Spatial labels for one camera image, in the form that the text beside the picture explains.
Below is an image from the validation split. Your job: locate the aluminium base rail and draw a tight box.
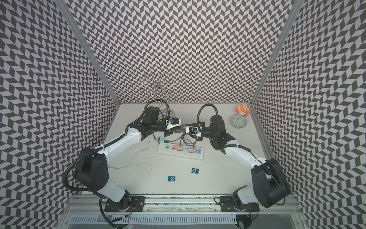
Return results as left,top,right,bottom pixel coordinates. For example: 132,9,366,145
62,194,303,214

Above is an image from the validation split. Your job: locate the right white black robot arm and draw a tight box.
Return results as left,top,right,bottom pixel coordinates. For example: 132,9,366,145
186,104,291,211

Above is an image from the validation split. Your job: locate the green patterned bowl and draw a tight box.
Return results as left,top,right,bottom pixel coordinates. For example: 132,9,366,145
231,114,247,129

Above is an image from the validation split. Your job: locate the chrome wire cup stand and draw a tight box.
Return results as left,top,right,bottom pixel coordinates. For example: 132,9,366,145
138,72,177,121

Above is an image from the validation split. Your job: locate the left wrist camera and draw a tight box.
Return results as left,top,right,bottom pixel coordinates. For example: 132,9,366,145
166,117,182,130

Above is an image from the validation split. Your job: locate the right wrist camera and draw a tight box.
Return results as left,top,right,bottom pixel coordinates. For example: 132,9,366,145
185,126,202,137

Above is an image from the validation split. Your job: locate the teal usb charger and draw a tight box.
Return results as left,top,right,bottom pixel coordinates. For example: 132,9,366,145
157,136,166,144

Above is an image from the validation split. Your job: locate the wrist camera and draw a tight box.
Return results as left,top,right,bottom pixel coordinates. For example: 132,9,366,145
166,117,182,130
185,126,202,137

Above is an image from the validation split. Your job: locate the orange patterned bowl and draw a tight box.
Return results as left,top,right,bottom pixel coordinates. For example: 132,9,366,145
235,105,251,117

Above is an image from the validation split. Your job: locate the white power strip cord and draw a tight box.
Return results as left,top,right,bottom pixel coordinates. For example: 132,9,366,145
108,146,159,170

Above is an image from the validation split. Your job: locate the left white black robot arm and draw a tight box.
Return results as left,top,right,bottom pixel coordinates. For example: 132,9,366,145
62,99,183,211

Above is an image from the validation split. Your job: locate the white colourful power strip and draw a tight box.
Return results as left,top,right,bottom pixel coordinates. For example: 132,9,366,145
157,143,205,160

